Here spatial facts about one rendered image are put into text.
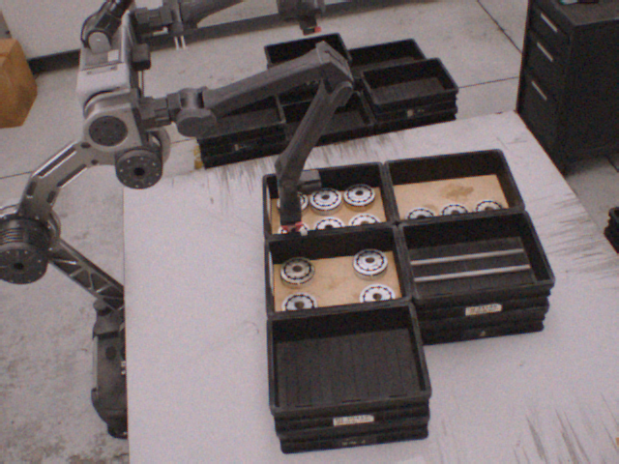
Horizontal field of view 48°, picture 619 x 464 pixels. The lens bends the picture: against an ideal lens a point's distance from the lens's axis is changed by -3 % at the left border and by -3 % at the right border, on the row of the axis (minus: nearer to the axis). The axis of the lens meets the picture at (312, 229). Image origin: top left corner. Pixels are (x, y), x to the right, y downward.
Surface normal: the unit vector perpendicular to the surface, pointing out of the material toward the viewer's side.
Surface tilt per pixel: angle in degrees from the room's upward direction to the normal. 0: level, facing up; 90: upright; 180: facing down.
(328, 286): 0
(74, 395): 0
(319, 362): 0
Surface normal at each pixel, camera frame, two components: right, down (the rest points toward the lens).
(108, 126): 0.20, 0.67
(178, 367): -0.09, -0.71
